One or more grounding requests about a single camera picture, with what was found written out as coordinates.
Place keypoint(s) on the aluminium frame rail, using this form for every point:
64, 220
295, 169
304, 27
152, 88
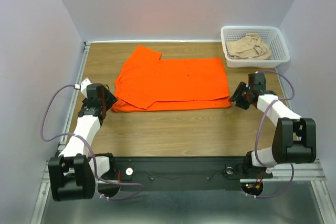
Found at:
167, 134

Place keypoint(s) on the orange t-shirt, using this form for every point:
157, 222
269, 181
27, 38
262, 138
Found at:
149, 83

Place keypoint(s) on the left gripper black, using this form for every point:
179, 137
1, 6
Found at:
111, 99

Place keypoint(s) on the beige t-shirt in basket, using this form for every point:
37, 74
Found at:
250, 47

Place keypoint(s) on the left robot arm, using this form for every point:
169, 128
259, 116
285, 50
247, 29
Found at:
72, 173

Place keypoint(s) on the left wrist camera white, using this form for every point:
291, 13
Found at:
82, 87

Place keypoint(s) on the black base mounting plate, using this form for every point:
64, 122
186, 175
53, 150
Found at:
185, 173

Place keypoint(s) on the white plastic laundry basket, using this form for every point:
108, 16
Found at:
272, 36

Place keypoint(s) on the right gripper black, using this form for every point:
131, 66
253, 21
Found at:
235, 96

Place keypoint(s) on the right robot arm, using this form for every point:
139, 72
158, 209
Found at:
294, 140

